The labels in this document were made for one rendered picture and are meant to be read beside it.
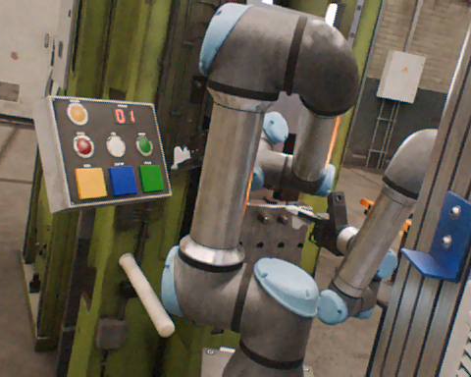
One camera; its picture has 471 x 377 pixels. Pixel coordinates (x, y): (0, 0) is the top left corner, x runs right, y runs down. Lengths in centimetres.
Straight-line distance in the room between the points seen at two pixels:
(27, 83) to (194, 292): 626
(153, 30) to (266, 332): 110
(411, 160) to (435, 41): 836
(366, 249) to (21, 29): 619
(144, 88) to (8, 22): 536
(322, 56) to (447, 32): 882
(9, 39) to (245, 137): 630
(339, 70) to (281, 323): 41
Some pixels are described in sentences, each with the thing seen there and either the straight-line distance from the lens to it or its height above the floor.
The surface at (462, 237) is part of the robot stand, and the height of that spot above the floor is 124.
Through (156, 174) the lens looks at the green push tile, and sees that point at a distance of 149.
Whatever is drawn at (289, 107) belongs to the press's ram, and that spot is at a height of 125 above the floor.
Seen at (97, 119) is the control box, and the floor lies 115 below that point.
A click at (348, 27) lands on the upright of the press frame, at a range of 208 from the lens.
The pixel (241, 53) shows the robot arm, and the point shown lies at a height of 139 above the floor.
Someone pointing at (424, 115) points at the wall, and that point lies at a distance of 953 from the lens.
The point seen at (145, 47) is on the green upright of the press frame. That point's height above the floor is 135.
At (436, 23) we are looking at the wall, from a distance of 943.
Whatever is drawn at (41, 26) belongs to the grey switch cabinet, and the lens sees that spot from 698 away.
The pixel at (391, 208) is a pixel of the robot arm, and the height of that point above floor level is 114.
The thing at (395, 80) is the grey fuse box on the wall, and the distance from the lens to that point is 892.
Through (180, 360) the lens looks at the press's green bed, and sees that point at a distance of 202.
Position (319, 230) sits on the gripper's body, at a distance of 145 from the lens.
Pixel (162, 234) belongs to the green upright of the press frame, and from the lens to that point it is 190.
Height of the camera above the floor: 139
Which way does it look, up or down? 12 degrees down
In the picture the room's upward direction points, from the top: 12 degrees clockwise
